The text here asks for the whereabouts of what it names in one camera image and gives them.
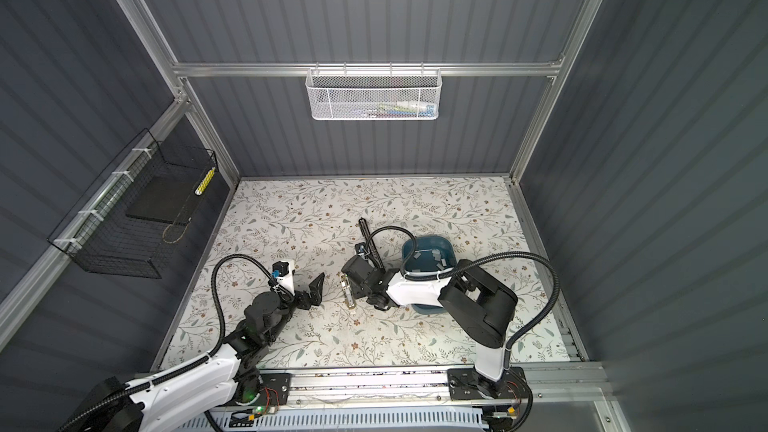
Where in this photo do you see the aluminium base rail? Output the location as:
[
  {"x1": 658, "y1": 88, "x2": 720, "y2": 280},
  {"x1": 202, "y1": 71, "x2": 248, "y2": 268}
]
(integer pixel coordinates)
[{"x1": 122, "y1": 365, "x2": 523, "y2": 412}]

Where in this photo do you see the black long stapler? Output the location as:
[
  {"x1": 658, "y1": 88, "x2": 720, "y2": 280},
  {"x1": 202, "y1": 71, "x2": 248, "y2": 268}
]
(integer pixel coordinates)
[{"x1": 358, "y1": 217, "x2": 384, "y2": 270}]

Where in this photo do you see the teal plastic tray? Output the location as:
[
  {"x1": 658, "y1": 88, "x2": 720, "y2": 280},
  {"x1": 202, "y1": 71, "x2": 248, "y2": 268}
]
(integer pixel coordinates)
[{"x1": 391, "y1": 235, "x2": 457, "y2": 315}]

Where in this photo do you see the black foam pad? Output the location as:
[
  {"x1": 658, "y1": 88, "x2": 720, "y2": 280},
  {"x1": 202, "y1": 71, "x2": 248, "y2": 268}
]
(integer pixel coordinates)
[{"x1": 126, "y1": 177, "x2": 202, "y2": 225}]

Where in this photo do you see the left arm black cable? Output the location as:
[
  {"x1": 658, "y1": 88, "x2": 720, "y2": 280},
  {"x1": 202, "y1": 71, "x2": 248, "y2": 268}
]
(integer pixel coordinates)
[{"x1": 53, "y1": 253, "x2": 295, "y2": 432}]

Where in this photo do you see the black wire basket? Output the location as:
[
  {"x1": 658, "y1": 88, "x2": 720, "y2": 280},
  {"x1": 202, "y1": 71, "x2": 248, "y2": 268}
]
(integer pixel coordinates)
[{"x1": 48, "y1": 130, "x2": 218, "y2": 279}]

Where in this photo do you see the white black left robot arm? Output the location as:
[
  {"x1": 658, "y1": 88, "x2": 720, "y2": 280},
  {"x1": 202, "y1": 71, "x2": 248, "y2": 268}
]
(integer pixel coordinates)
[{"x1": 59, "y1": 270, "x2": 325, "y2": 431}]

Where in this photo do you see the yellow marker pen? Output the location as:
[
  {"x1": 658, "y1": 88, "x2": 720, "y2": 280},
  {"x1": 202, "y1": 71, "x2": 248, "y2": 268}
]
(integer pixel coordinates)
[{"x1": 194, "y1": 167, "x2": 216, "y2": 196}]

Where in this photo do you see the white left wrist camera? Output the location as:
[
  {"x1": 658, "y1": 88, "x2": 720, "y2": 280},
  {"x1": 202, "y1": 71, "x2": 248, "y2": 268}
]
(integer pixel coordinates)
[{"x1": 272, "y1": 260, "x2": 295, "y2": 295}]

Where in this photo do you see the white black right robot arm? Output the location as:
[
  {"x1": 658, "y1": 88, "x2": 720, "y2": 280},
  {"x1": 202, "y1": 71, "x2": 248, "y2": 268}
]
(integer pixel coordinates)
[{"x1": 341, "y1": 256, "x2": 518, "y2": 384}]

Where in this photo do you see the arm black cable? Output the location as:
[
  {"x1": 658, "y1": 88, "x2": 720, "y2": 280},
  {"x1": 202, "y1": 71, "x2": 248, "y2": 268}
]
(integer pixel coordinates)
[
  {"x1": 53, "y1": 253, "x2": 295, "y2": 432},
  {"x1": 362, "y1": 225, "x2": 561, "y2": 352}
]

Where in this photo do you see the white wire mesh basket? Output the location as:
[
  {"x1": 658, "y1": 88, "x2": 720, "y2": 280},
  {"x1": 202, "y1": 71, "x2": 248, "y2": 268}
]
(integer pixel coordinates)
[{"x1": 305, "y1": 69, "x2": 443, "y2": 121}]

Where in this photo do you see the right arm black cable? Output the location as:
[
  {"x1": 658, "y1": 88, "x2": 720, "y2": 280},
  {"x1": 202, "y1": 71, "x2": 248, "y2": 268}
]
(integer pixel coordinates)
[{"x1": 362, "y1": 225, "x2": 561, "y2": 352}]

